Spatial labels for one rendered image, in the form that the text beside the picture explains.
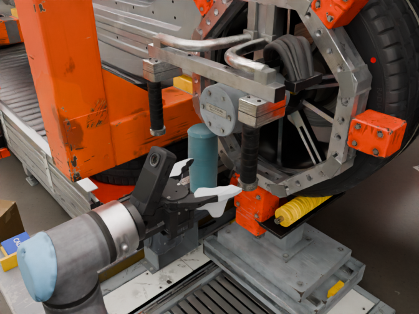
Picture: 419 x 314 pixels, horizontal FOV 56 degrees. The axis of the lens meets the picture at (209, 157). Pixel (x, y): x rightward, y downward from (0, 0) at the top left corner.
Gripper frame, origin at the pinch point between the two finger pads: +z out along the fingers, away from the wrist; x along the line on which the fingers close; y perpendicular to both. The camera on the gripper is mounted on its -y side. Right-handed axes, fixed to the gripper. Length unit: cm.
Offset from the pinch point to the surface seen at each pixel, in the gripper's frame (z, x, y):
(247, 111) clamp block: 8.1, -0.1, -10.0
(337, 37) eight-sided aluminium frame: 34.3, 1.1, -20.1
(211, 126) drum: 15.6, -18.7, 2.3
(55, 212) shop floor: 1, -120, 83
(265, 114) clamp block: 10.6, 2.4, -9.6
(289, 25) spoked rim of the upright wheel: 40.5, -16.8, -18.9
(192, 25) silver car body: 45, -61, -11
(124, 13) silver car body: 46, -110, -8
